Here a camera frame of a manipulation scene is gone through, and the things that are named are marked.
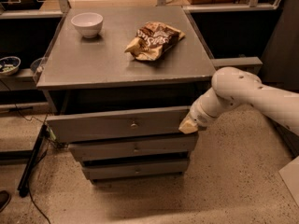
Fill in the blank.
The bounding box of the black cable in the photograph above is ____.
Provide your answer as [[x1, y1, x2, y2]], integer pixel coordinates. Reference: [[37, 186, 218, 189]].
[[0, 77, 52, 224]]

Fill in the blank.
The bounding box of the grey side shelf left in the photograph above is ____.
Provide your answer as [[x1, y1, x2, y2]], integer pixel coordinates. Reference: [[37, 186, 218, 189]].
[[0, 68, 36, 91]]

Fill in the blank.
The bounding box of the black shoe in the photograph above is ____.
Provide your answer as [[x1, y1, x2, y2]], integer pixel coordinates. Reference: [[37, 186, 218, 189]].
[[0, 190, 11, 212]]

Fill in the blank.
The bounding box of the white ceramic bowl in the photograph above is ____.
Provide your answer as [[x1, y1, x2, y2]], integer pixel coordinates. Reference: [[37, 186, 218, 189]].
[[71, 12, 104, 38]]

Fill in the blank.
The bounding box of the brown chip bag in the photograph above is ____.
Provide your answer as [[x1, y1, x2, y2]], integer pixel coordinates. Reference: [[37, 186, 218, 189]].
[[125, 21, 185, 62]]

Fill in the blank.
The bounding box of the grey drawer cabinet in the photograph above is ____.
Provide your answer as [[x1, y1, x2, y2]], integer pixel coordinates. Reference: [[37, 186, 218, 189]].
[[36, 5, 221, 185]]

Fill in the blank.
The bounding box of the blue patterned bowl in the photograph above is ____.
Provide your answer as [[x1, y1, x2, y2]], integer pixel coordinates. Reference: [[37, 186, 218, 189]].
[[0, 56, 21, 76]]

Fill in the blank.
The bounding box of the black floor bar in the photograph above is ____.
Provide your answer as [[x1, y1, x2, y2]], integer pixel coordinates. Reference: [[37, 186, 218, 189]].
[[18, 124, 47, 198]]

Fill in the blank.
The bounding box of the grey top drawer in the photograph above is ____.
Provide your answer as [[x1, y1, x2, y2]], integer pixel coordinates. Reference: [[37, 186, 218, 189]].
[[48, 106, 189, 143]]

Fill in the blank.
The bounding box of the grey side shelf right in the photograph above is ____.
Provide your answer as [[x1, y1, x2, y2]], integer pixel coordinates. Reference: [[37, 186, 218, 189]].
[[211, 57, 263, 75]]

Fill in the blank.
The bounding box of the grey bottom drawer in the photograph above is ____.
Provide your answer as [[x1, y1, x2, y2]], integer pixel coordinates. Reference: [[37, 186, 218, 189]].
[[82, 153, 190, 181]]

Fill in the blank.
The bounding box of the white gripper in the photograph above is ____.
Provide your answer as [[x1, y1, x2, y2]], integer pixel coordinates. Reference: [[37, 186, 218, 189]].
[[178, 98, 216, 134]]

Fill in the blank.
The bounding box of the grey middle drawer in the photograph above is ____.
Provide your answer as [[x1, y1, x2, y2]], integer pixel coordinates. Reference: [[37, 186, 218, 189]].
[[69, 133, 198, 161]]

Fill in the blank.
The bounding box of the clear plastic container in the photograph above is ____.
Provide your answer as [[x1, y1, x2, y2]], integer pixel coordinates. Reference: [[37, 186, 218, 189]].
[[30, 57, 48, 83]]

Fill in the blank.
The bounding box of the grey drawer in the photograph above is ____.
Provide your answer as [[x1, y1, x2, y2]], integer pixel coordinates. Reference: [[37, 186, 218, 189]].
[[69, 133, 198, 161], [82, 153, 190, 181], [48, 106, 189, 143]]

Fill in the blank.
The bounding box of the grey side shelf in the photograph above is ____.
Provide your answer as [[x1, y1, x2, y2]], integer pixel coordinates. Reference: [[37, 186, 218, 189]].
[[211, 57, 263, 75], [0, 68, 36, 91]]

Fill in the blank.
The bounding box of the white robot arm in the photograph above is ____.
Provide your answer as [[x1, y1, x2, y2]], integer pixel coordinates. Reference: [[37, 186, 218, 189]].
[[178, 67, 299, 135]]

